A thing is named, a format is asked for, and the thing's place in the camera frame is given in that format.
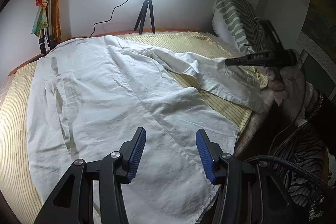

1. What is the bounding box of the folded silver tripod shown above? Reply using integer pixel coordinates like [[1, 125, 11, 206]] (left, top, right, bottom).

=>
[[39, 0, 56, 56]]

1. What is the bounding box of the right gloved hand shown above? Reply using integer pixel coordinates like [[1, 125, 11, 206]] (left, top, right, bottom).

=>
[[266, 67, 317, 121]]

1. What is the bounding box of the pink checked mattress cover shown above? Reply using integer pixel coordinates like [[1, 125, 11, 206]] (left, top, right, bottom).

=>
[[234, 88, 274, 157]]

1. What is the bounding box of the white shirt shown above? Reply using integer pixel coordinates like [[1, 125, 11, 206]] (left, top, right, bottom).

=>
[[27, 36, 263, 223]]

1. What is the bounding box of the colourful cloth on wall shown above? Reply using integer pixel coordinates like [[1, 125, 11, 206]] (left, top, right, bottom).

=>
[[31, 0, 62, 44]]

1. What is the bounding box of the green patterned white pillow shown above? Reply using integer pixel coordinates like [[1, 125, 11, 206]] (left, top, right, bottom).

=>
[[213, 0, 266, 55]]

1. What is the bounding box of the black power cable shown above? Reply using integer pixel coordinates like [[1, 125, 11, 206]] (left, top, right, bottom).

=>
[[89, 0, 144, 38]]

